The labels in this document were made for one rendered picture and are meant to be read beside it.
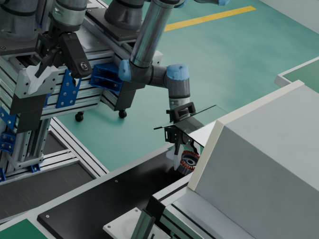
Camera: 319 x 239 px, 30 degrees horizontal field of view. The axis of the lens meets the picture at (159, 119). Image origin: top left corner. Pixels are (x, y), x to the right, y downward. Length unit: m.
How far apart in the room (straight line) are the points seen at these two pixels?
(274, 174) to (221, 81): 3.29
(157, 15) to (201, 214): 0.77
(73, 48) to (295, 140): 0.57
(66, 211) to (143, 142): 1.82
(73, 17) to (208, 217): 0.57
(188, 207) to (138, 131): 2.26
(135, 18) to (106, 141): 1.30
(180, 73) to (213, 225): 0.75
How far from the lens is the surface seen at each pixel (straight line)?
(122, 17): 2.27
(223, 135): 1.33
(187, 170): 2.02
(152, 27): 1.93
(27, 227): 1.72
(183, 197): 1.40
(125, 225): 1.77
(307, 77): 3.28
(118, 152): 3.38
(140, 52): 1.98
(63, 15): 1.42
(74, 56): 1.43
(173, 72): 1.98
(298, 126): 1.46
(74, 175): 2.79
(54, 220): 1.73
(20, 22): 1.96
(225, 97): 4.36
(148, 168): 2.03
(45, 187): 2.69
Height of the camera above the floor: 1.96
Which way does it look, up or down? 31 degrees down
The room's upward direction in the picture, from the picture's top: 21 degrees clockwise
